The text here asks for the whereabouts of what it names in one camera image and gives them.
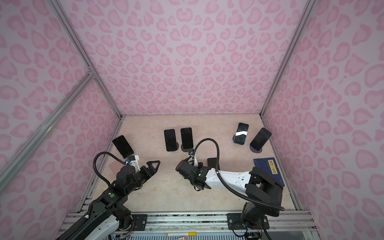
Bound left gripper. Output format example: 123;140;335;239
126;159;160;196

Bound black phone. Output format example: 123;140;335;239
207;158;220;170
235;123;249;145
164;129;177;144
181;128;194;144
112;135;134;160
250;128;272;152

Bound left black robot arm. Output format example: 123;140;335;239
58;161;161;240

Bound blue book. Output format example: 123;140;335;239
254;158;285;187

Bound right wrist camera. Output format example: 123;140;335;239
187;149;195;162

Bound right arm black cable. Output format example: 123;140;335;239
193;137;285;211

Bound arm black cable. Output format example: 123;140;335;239
92;151;127;187
193;137;285;211

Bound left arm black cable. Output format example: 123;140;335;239
92;151;127;187

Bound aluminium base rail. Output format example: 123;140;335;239
104;210;320;240

